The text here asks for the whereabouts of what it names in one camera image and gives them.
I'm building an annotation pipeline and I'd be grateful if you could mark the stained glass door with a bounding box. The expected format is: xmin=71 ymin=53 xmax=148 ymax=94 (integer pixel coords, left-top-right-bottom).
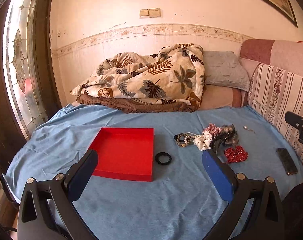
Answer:
xmin=3 ymin=0 xmax=48 ymax=140

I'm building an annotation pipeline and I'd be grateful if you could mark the grey pillow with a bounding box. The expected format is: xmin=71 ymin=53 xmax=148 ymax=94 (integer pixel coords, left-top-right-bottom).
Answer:
xmin=203 ymin=51 xmax=250 ymax=92

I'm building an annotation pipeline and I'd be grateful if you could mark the black ring hair tie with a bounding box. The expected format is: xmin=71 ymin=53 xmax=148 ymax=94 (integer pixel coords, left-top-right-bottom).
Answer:
xmin=155 ymin=152 xmax=172 ymax=166

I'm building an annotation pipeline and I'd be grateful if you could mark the gold beaded bracelet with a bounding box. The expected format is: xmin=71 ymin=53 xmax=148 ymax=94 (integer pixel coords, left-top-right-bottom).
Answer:
xmin=175 ymin=132 xmax=194 ymax=148

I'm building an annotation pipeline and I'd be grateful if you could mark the red polka-dot scrunchie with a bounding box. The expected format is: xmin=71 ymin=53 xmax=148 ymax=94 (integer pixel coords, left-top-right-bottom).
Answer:
xmin=224 ymin=145 xmax=248 ymax=163

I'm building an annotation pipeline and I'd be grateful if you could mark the pink sofa backrest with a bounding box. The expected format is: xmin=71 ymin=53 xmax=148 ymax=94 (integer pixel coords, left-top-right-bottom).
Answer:
xmin=239 ymin=39 xmax=303 ymax=77

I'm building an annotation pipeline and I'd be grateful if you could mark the light blue bed sheet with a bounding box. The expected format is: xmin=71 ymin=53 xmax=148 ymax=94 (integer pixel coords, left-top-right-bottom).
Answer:
xmin=4 ymin=105 xmax=303 ymax=239

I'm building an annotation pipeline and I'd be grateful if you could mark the grey satin scrunchie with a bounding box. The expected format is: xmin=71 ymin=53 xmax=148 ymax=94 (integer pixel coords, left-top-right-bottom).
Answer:
xmin=216 ymin=125 xmax=239 ymax=148

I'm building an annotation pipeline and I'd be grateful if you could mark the beige wall switch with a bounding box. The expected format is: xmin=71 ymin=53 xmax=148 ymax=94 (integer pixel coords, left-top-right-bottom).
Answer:
xmin=139 ymin=8 xmax=161 ymax=18

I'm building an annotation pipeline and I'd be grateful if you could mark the red checkered scrunchie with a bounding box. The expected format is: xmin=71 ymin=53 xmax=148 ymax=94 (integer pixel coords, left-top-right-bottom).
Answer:
xmin=203 ymin=123 xmax=222 ymax=137

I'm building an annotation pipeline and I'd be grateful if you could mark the leaf-patterned quilt blanket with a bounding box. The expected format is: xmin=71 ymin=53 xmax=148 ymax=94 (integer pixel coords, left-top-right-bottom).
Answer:
xmin=70 ymin=43 xmax=205 ymax=113

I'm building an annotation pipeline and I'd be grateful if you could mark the white floral scrunchie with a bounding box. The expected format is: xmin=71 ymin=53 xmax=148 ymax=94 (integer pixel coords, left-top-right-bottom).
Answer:
xmin=193 ymin=131 xmax=213 ymax=151

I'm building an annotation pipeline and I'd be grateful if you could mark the striped floral cushion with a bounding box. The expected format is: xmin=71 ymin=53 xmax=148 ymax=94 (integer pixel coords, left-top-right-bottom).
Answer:
xmin=248 ymin=64 xmax=303 ymax=165

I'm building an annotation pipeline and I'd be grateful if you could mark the black claw hair clip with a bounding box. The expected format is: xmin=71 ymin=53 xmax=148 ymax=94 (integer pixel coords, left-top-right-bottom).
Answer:
xmin=210 ymin=131 xmax=239 ymax=154

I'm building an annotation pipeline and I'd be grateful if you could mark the red shallow tray box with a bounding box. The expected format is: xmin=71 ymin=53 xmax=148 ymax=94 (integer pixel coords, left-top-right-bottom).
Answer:
xmin=90 ymin=127 xmax=154 ymax=182

